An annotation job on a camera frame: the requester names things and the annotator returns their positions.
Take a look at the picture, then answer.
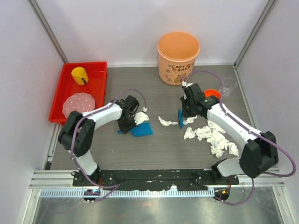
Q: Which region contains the blue hand brush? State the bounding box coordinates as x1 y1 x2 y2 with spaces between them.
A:
178 109 184 128

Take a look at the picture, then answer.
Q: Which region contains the blue plastic dustpan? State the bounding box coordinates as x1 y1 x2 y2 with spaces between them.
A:
128 121 153 137

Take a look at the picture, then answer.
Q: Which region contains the orange capybara bucket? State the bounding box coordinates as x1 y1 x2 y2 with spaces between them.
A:
157 31 200 86

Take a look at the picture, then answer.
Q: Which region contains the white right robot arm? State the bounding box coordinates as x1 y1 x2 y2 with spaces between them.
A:
180 82 278 184

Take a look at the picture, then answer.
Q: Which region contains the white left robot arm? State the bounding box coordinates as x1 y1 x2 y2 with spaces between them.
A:
58 95 148 186

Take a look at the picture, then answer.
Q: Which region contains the white paper scrap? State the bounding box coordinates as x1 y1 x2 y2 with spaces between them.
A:
195 126 214 141
158 116 178 126
183 116 197 125
206 121 239 158
184 127 196 140

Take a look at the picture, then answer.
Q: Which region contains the orange bowl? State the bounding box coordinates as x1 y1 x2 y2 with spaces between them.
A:
204 89 221 99

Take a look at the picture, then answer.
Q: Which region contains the clear plastic cup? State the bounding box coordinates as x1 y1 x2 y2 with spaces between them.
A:
219 77 237 97

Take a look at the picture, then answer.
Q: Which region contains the clear plastic item in bin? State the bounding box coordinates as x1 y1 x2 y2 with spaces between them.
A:
62 92 95 118

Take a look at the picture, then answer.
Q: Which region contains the red plastic bin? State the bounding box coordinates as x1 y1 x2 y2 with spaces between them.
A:
49 62 107 125

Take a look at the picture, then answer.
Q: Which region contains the yellow cup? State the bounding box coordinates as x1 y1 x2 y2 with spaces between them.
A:
71 67 89 85

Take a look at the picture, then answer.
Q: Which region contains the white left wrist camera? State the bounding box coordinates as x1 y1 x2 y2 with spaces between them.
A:
134 107 149 125

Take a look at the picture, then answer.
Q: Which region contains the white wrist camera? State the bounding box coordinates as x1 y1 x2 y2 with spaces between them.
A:
181 81 193 99
134 107 149 125

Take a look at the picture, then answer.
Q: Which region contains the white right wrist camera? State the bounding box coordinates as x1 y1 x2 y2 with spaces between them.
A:
181 81 193 99

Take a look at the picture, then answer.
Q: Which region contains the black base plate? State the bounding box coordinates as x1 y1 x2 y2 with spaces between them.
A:
71 169 239 191

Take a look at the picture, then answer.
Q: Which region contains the aluminium rail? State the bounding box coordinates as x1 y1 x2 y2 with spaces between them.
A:
29 169 285 191

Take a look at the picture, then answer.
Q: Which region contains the white cable duct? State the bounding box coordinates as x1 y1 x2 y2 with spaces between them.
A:
40 188 214 198

